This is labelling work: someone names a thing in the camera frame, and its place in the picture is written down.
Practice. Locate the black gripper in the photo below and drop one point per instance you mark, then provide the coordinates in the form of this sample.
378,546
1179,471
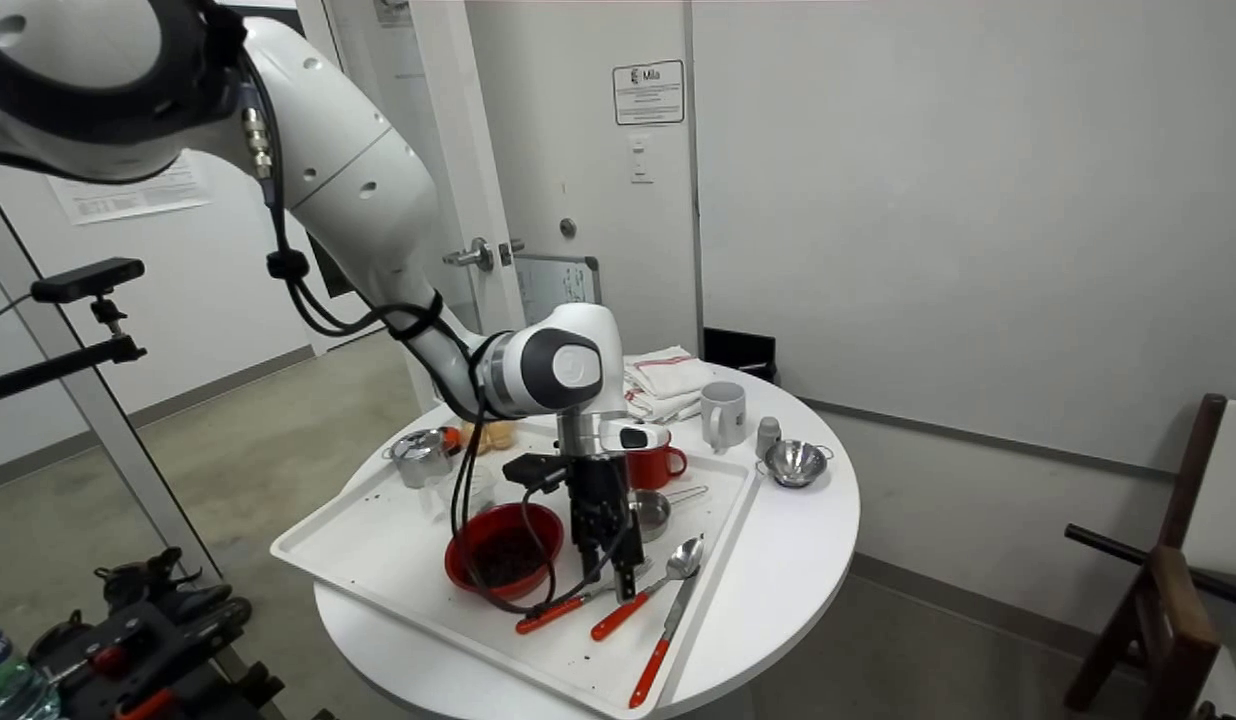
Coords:
601,503

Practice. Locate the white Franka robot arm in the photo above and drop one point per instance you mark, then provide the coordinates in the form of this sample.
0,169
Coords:
361,175

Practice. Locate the small open steel bowl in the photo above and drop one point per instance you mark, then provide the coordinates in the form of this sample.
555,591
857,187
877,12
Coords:
657,513

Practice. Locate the red plastic bowl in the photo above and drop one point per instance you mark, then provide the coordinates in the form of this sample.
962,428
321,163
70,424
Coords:
503,516

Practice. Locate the shiny steel bowl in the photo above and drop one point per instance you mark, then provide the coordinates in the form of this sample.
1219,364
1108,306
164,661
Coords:
792,464

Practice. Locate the dark brown beans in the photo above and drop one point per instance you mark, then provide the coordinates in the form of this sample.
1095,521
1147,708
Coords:
510,562

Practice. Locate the red mug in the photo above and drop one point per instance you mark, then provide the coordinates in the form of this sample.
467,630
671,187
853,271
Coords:
660,464

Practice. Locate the beige bread roll cluster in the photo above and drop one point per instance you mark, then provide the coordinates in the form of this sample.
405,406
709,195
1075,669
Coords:
503,437

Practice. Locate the round white table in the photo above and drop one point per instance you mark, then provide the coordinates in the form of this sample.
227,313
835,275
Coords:
803,562

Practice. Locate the white red kitchen towel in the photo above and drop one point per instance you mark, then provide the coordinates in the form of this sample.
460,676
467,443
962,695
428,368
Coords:
671,382

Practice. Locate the small steel shaker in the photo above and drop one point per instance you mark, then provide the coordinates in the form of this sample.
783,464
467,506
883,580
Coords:
769,435

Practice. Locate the small orange round container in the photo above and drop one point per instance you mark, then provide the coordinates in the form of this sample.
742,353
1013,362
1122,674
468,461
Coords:
449,437

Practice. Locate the steel canister with lid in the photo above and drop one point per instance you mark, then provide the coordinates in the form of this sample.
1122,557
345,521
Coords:
417,461

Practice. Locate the white plastic tray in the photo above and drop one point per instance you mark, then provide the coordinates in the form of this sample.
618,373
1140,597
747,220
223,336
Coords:
378,546

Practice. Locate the black box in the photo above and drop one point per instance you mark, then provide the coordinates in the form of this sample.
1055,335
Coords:
739,353

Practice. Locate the white door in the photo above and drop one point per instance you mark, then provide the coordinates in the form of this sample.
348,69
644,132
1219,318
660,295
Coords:
478,201

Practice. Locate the black orange clamp tools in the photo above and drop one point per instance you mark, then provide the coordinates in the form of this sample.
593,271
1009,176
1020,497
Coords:
160,647

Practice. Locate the grey metal stand pole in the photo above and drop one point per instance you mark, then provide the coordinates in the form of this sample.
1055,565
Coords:
109,424

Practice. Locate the dark wooden chair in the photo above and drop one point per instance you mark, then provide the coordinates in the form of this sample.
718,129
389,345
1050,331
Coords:
1163,614

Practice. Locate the white light switch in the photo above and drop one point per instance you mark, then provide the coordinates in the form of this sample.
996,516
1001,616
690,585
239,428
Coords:
641,163

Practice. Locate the white wall sign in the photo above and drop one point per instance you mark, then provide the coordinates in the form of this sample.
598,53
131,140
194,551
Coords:
648,95

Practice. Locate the black stereo camera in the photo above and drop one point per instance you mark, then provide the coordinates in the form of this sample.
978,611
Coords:
90,282

